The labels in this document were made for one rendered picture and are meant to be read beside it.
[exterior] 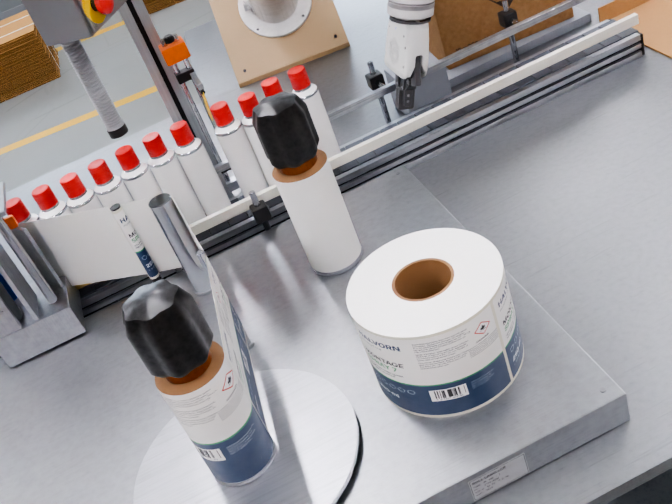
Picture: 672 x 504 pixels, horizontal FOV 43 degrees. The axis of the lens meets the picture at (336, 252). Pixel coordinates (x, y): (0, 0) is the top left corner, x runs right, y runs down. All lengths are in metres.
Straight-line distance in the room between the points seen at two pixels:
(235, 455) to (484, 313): 0.35
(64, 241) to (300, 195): 0.45
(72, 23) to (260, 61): 0.85
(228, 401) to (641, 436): 0.49
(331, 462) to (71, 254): 0.66
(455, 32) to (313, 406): 0.98
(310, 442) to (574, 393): 0.33
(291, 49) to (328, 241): 0.98
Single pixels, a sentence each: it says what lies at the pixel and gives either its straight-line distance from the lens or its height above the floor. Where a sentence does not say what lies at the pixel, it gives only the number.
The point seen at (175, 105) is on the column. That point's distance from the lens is 1.64.
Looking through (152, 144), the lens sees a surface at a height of 1.08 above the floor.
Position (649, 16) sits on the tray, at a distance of 1.96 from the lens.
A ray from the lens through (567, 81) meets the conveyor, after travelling 1.74.
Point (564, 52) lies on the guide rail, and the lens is 1.72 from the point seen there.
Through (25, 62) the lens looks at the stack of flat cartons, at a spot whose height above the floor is 0.16.
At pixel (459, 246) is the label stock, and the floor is 1.03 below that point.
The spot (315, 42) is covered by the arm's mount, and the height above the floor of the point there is 0.86.
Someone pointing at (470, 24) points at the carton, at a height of 0.93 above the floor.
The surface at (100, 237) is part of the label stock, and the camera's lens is 1.47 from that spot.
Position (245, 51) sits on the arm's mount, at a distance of 2.24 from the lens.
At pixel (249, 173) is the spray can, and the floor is 0.95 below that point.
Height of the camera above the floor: 1.70
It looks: 36 degrees down
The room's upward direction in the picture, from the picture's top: 22 degrees counter-clockwise
